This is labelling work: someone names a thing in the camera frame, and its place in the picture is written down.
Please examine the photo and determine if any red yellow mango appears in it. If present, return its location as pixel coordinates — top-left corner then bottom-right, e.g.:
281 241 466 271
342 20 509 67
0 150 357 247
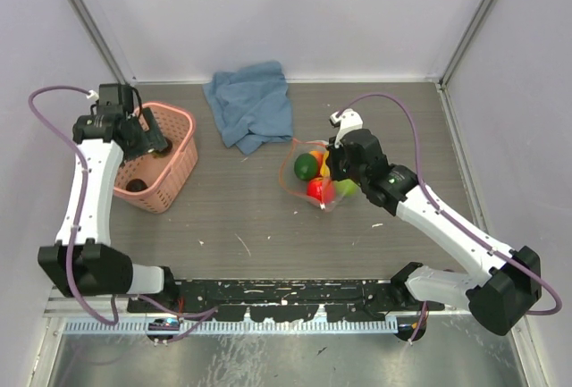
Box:
309 150 324 166

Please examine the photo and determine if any grey slotted cable duct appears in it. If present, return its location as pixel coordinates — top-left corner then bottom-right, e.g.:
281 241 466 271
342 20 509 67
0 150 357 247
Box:
63 315 399 335

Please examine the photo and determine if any clear orange zip bag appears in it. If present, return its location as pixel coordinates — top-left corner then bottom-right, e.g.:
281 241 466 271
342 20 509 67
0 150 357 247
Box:
279 139 359 212

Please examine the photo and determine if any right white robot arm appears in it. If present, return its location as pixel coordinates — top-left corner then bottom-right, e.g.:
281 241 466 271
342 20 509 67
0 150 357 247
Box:
326 129 542 336

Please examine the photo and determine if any pink plastic basket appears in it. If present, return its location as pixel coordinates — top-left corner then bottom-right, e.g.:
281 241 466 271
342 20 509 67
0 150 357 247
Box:
114 102 198 214

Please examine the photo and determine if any yellow pear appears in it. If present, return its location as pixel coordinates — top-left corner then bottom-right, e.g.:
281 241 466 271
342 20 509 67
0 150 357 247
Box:
320 159 330 178

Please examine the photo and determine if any green apple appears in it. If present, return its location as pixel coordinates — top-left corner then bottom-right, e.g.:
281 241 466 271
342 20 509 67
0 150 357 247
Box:
333 179 359 198

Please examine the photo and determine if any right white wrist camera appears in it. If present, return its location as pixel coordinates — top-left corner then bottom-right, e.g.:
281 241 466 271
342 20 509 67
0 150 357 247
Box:
330 108 363 148

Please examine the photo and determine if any green fruit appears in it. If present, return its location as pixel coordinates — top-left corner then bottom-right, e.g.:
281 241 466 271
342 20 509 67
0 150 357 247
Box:
293 153 319 181

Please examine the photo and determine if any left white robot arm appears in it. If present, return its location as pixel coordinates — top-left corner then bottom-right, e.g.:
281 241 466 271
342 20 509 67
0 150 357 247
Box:
38 83 180 312

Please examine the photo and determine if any dark brown fruit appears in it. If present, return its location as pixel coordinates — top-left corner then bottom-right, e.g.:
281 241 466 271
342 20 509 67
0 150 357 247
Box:
151 139 173 158
125 179 148 193

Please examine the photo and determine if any red apple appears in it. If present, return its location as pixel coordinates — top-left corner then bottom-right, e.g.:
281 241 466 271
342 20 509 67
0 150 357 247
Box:
306 177 336 205

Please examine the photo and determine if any blue cloth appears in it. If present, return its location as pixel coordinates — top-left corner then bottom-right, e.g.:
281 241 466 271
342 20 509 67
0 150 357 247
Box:
203 61 294 156

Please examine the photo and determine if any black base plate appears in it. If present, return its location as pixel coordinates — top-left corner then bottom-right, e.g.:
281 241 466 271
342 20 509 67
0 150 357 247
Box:
153 280 422 323

